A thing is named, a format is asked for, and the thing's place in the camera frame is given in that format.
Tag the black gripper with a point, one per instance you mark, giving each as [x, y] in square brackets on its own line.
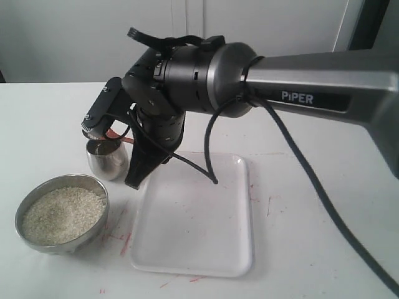
[155, 138]

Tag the brown wooden spoon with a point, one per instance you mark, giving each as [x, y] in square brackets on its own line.
[111, 135]

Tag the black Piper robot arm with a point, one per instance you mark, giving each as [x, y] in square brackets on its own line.
[191, 74]

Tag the small steel cup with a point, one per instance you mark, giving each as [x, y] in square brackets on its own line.
[108, 160]

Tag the large steel rice bowl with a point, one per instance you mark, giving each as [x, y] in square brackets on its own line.
[68, 180]

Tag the white granular powder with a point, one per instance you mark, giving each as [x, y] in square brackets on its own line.
[62, 215]

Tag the white plastic tray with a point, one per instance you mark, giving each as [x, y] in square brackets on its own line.
[188, 225]

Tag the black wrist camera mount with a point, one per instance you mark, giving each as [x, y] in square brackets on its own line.
[112, 104]

